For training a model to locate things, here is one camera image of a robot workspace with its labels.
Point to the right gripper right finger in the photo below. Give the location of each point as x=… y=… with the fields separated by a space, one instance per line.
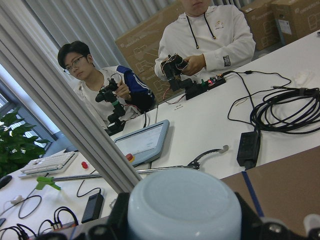
x=253 y=227

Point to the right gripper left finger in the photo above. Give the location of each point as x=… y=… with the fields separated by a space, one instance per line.
x=116 y=227

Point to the light blue cup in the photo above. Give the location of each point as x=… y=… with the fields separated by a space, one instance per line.
x=183 y=204

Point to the black power adapter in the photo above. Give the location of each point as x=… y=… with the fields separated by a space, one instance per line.
x=248 y=150

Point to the blue teach pendant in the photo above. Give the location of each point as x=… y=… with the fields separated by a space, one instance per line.
x=146 y=144

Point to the white keyboard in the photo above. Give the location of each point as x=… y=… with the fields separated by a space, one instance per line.
x=53 y=164

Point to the green potted plant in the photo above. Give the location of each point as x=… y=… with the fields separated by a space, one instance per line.
x=16 y=148

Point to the person with glasses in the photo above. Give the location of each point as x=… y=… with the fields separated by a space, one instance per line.
x=113 y=94

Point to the person in white hoodie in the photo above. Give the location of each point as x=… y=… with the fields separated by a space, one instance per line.
x=212 y=39

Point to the aluminium frame post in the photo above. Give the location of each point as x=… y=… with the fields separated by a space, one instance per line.
x=22 y=56

